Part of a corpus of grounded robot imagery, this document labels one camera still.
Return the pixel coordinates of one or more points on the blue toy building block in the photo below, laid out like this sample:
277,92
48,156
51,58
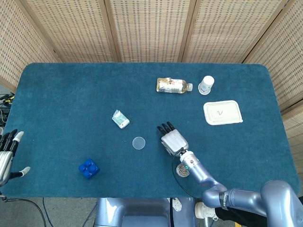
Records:
88,168

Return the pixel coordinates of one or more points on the plastic bottle of yellow drink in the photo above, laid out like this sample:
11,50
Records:
171,85

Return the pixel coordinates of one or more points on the clear round plastic lid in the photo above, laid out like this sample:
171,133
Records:
139,143

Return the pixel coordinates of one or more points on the silver blue robot torso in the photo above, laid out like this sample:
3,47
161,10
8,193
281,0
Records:
132,212

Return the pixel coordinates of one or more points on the woven wooden folding screen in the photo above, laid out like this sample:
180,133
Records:
151,28

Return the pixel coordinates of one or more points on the green white tissue pack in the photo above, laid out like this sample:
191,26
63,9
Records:
120,119

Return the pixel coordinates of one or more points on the white perforated plate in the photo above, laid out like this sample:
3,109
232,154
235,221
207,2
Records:
177,205

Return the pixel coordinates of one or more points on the black trouser leg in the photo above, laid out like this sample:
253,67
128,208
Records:
236,218

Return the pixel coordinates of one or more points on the white sneaker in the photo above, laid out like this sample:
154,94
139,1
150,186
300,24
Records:
203,211

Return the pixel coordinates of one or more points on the beige rectangular container lid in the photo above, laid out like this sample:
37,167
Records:
222,113

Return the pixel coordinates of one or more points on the white paper cup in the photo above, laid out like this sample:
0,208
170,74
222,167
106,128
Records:
206,85

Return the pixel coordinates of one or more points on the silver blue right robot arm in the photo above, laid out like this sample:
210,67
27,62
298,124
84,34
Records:
236,196

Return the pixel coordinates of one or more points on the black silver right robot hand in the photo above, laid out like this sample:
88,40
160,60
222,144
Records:
174,142

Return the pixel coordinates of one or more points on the clear jar of paper clips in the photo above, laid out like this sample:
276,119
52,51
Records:
181,170

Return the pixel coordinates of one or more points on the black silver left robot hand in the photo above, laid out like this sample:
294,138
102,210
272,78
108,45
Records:
5,153

